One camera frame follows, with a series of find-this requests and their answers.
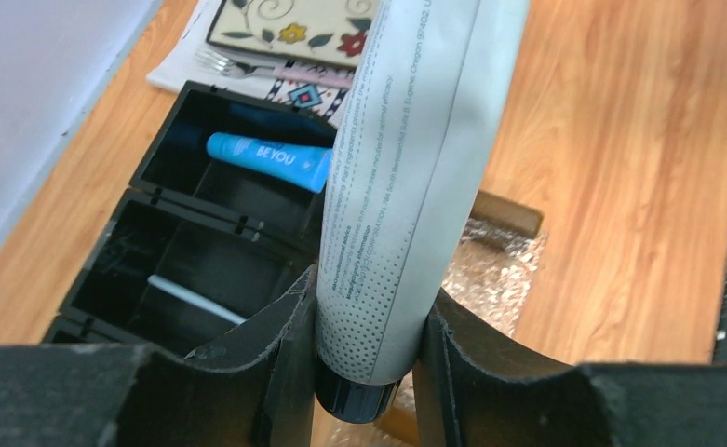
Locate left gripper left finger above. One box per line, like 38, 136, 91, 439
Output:
0, 267, 316, 446

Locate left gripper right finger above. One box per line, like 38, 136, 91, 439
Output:
413, 292, 727, 446

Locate grey white toothpaste tube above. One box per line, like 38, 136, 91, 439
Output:
315, 1, 530, 424

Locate light blue toothbrush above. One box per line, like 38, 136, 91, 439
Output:
147, 275, 246, 325

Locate blue toothpaste tube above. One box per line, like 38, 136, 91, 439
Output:
206, 132, 331, 194

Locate black compartment organizer box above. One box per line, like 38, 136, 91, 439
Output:
45, 82, 336, 355

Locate patterned white placemat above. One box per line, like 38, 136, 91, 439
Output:
146, 1, 346, 127

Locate square floral plate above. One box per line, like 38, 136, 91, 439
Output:
206, 0, 379, 68

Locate clear glass tray wooden handles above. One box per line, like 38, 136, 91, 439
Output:
311, 191, 545, 446

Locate pink handled fork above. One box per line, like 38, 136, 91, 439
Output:
195, 49, 353, 89

